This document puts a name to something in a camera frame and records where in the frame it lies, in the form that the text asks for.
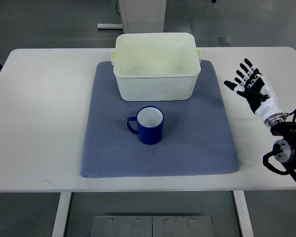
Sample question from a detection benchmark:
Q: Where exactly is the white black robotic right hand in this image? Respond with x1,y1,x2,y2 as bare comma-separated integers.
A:
224,58,287,127

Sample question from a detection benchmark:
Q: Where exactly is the blue mug white inside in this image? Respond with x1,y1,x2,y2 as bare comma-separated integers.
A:
127,106,164,145

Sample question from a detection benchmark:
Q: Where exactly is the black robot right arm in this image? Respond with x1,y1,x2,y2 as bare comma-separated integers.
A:
262,108,296,182

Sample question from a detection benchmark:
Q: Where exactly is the white plastic box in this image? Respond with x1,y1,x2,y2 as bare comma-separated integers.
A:
111,33,202,102

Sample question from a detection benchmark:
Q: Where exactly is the grey floor outlet plate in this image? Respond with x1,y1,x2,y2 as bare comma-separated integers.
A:
218,37,232,45

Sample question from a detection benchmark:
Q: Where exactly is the blue textured mat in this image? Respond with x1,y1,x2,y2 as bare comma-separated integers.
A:
79,60,240,179

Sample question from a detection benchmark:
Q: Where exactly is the white table right leg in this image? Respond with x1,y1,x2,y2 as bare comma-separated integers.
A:
233,191,254,237

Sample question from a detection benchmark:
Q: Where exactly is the white table leg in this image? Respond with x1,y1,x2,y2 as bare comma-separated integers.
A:
52,192,72,237
233,191,254,237

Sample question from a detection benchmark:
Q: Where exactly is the white table left leg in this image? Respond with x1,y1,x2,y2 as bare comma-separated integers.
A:
52,192,72,237

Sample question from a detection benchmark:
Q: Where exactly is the white pedestal column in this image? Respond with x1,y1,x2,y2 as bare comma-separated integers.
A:
97,0,167,34

